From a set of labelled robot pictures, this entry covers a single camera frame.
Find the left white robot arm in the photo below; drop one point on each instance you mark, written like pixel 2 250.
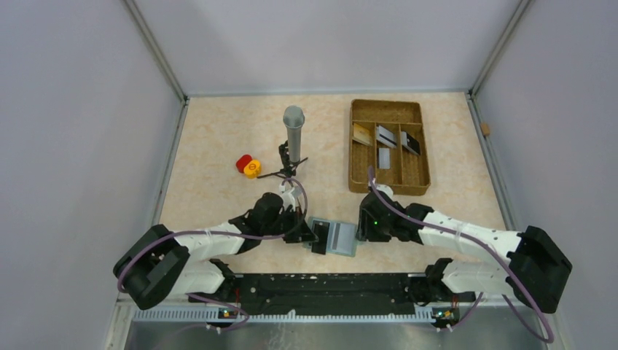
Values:
pixel 165 263

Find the brown woven cutlery tray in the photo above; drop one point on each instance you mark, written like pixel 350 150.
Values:
pixel 409 174

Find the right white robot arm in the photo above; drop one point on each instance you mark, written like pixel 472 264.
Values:
pixel 528 265

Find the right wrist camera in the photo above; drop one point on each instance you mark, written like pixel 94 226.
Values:
pixel 385 189

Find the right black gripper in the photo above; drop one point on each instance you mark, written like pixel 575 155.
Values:
pixel 365 232

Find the grey microphone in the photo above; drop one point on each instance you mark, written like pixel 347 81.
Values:
pixel 294 119

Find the gold card in tray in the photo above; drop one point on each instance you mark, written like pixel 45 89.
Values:
pixel 361 135

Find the black credit card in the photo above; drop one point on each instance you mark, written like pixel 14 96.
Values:
pixel 321 230

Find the green card holder wallet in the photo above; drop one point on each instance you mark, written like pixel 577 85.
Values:
pixel 342 237

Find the small wooden block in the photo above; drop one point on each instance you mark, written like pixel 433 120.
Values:
pixel 485 129

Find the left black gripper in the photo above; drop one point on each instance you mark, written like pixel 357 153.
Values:
pixel 300 232

